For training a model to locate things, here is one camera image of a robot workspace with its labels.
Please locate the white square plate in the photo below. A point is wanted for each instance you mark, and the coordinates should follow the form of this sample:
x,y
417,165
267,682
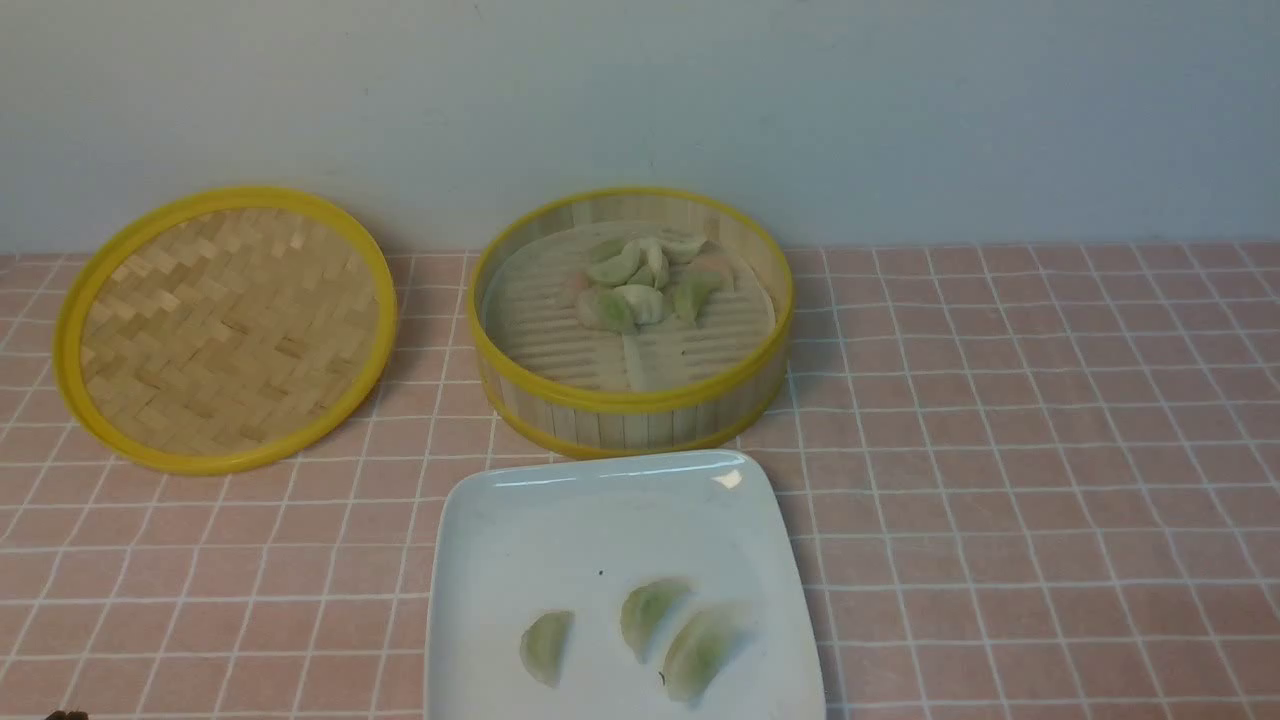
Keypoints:
x,y
579,536

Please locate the green dumpling middle on plate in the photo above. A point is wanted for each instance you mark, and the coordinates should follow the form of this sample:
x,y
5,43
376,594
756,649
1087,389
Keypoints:
x,y
645,608

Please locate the green dumpling on plate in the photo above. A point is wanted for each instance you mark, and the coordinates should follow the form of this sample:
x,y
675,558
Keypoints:
x,y
645,608
701,649
542,646

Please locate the green dumpling right on plate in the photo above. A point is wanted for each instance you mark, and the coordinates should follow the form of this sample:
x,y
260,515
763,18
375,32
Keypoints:
x,y
701,649

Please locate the green dumpling left on plate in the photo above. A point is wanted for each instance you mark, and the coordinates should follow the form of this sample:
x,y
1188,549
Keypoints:
x,y
542,646

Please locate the bamboo steamer basket yellow rim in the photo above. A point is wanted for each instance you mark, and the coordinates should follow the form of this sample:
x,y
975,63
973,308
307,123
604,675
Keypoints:
x,y
668,387

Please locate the white dumpling steamer centre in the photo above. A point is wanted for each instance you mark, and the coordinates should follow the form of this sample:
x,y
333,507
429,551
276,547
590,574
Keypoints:
x,y
647,306

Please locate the green dumpling steamer front left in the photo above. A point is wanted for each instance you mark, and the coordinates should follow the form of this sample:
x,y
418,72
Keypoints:
x,y
604,310

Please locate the green dumpling steamer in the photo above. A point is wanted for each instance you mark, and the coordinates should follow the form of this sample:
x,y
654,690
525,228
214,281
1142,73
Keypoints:
x,y
604,310
692,293

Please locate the green dumpling steamer right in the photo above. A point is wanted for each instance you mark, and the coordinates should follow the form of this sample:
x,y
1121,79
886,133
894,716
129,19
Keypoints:
x,y
692,293

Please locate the pale green dumpling in steamer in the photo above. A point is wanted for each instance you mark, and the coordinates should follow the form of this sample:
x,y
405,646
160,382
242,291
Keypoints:
x,y
613,262

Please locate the pale dumpling steamer back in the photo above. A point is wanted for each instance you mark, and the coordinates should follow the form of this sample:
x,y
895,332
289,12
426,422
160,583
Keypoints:
x,y
681,250

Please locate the pink dumpling steamer right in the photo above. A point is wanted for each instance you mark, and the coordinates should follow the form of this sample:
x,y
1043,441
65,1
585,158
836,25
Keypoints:
x,y
718,264

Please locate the bamboo steamer lid yellow rim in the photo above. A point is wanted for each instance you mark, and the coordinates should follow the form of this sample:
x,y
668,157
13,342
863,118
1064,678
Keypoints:
x,y
226,331

